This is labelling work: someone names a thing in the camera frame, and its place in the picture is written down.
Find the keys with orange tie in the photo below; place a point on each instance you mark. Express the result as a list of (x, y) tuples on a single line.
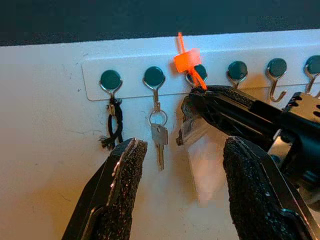
[(187, 63)]

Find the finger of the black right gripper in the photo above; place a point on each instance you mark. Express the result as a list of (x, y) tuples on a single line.
[(232, 96)]

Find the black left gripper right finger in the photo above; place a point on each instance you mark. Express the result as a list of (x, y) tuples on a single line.
[(257, 195)]

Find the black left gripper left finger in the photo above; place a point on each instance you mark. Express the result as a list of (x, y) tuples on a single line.
[(120, 180)]

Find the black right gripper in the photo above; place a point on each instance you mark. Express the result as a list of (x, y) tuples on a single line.
[(302, 140)]

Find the white hook plate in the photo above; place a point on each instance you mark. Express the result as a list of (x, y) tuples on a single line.
[(132, 87)]

